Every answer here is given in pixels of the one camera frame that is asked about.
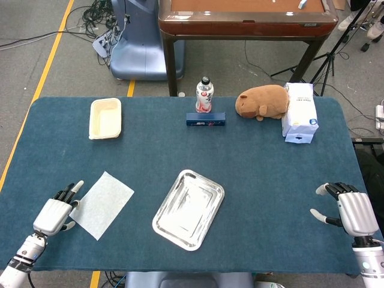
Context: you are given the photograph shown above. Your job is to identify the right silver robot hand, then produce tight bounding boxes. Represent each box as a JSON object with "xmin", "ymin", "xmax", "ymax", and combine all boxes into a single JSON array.
[{"xmin": 310, "ymin": 182, "xmax": 380, "ymax": 238}]

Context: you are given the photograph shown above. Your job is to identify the black tripod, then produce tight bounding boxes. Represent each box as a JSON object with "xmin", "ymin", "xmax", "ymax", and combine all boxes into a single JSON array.
[{"xmin": 269, "ymin": 0, "xmax": 379, "ymax": 97}]

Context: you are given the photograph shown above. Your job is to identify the pale blue tissue pack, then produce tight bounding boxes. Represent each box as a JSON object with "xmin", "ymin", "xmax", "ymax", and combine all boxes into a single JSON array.
[{"xmin": 284, "ymin": 131, "xmax": 315, "ymax": 145}]

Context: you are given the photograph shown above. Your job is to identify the white shoe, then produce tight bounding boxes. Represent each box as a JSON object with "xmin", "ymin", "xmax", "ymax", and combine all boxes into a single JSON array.
[
  {"xmin": 367, "ymin": 19, "xmax": 384, "ymax": 40},
  {"xmin": 338, "ymin": 13, "xmax": 358, "ymax": 31}
]

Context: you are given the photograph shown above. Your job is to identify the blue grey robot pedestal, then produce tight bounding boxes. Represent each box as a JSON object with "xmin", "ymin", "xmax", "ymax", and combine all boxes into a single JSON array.
[{"xmin": 109, "ymin": 0, "xmax": 185, "ymax": 81}]

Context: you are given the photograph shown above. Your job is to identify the black floor cable bundle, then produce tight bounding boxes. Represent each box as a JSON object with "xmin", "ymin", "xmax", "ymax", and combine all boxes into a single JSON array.
[{"xmin": 80, "ymin": 0, "xmax": 127, "ymax": 67}]

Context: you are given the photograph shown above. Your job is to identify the beige plastic food container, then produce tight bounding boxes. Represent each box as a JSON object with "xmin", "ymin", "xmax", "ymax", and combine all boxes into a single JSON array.
[{"xmin": 88, "ymin": 97, "xmax": 123, "ymax": 141}]

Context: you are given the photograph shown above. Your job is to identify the white red drink bottle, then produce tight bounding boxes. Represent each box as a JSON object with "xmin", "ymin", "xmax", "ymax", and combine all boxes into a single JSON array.
[{"xmin": 195, "ymin": 76, "xmax": 215, "ymax": 114}]

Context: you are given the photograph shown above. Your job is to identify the silver metal tray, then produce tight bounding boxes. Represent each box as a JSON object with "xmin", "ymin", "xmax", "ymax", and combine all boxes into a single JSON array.
[{"xmin": 152, "ymin": 169, "xmax": 226, "ymax": 252}]

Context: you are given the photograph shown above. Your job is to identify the white paper sheet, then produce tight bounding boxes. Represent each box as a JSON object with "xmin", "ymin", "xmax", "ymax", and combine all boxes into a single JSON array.
[{"xmin": 69, "ymin": 170, "xmax": 135, "ymax": 241}]

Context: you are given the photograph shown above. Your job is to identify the white power strip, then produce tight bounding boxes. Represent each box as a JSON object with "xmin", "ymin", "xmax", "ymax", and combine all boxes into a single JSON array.
[{"xmin": 375, "ymin": 104, "xmax": 384, "ymax": 130}]

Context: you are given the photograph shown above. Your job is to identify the blue table cloth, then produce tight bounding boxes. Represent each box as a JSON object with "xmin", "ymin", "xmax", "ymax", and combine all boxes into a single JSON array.
[{"xmin": 0, "ymin": 96, "xmax": 384, "ymax": 275}]

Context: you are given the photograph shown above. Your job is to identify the large white tissue pack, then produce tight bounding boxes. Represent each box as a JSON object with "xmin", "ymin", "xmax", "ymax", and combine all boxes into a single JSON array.
[{"xmin": 281, "ymin": 82, "xmax": 319, "ymax": 138}]

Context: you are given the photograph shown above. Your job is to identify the brown capybara plush toy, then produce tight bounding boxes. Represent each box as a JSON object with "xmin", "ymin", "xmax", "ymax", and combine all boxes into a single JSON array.
[{"xmin": 235, "ymin": 85, "xmax": 290, "ymax": 122}]

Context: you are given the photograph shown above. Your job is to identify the black equipment frame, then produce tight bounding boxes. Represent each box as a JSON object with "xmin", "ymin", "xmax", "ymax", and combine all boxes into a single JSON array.
[{"xmin": 350, "ymin": 137, "xmax": 384, "ymax": 217}]

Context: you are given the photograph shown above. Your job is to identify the brown mahjong table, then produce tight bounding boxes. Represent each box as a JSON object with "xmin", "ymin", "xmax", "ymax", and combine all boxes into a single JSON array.
[{"xmin": 158, "ymin": 0, "xmax": 339, "ymax": 97}]

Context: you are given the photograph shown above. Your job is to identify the grey blue robot torso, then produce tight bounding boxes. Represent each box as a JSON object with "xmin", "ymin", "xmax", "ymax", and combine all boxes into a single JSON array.
[{"xmin": 124, "ymin": 271, "xmax": 256, "ymax": 288}]

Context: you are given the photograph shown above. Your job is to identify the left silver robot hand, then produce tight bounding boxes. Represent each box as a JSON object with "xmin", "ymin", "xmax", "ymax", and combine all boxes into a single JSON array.
[{"xmin": 32, "ymin": 179, "xmax": 85, "ymax": 237}]

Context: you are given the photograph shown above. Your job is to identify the dark blue printed box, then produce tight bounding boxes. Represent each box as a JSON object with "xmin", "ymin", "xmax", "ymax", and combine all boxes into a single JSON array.
[{"xmin": 185, "ymin": 112, "xmax": 226, "ymax": 127}]

